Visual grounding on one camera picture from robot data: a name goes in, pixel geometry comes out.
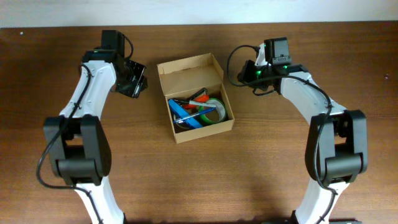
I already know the brown cardboard box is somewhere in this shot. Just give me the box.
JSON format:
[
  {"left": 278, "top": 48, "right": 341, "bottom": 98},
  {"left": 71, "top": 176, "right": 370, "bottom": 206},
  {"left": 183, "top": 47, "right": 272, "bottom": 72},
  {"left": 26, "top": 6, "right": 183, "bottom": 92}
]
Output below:
[{"left": 157, "top": 54, "right": 235, "bottom": 143}]

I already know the blue ballpoint pen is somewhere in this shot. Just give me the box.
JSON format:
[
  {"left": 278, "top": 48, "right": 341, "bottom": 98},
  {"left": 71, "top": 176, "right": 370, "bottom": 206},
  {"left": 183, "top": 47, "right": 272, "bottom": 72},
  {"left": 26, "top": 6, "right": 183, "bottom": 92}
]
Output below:
[{"left": 174, "top": 108, "right": 216, "bottom": 123}]

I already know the white black-capped marker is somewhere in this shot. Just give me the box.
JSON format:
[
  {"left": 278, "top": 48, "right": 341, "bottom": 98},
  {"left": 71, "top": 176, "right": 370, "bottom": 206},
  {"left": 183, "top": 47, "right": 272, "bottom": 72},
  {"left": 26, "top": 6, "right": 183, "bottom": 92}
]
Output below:
[{"left": 175, "top": 100, "right": 216, "bottom": 109}]

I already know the green tape roll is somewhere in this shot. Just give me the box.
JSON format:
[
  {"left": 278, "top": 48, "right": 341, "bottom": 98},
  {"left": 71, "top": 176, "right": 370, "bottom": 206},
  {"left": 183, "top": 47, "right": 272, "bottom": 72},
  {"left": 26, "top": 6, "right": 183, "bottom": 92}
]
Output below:
[{"left": 199, "top": 98, "right": 227, "bottom": 124}]

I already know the clear packing tape roll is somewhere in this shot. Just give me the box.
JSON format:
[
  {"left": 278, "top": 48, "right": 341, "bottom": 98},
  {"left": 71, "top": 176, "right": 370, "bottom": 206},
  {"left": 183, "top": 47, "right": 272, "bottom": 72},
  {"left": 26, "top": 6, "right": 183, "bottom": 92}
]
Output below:
[{"left": 173, "top": 114, "right": 191, "bottom": 129}]

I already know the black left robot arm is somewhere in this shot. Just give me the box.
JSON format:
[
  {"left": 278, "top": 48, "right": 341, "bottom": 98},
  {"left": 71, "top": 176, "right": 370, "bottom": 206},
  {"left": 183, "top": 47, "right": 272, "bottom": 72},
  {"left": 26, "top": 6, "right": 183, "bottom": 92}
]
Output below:
[{"left": 35, "top": 30, "right": 147, "bottom": 223}]

